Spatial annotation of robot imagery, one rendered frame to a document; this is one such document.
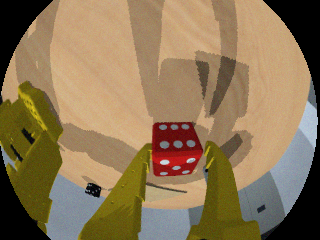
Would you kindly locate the red die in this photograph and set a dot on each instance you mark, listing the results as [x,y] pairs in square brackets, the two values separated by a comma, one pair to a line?
[176,148]

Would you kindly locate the tan textured mat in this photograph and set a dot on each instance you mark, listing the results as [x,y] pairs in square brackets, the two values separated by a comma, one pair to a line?
[155,193]

